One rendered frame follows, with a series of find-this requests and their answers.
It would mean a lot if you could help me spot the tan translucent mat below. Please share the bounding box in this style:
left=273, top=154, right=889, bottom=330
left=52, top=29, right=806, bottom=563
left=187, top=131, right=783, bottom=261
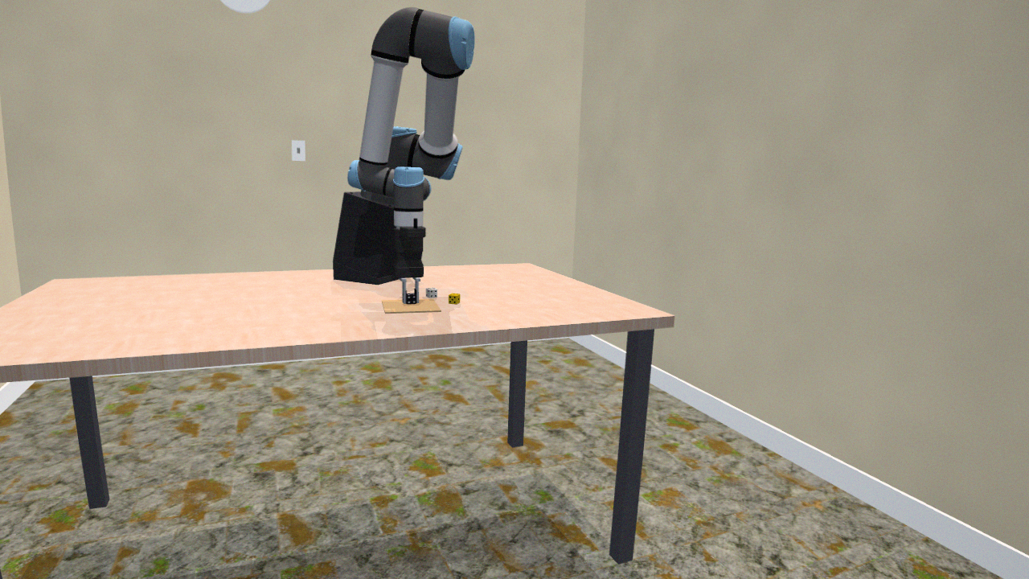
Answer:
left=382, top=299, right=441, bottom=314

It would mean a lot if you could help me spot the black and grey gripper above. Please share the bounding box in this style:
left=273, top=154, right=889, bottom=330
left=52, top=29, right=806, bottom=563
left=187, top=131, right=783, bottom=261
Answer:
left=393, top=211, right=426, bottom=304

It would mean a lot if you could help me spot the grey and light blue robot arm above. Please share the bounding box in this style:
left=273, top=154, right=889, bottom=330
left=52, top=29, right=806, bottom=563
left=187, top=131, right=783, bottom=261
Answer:
left=347, top=7, right=475, bottom=211

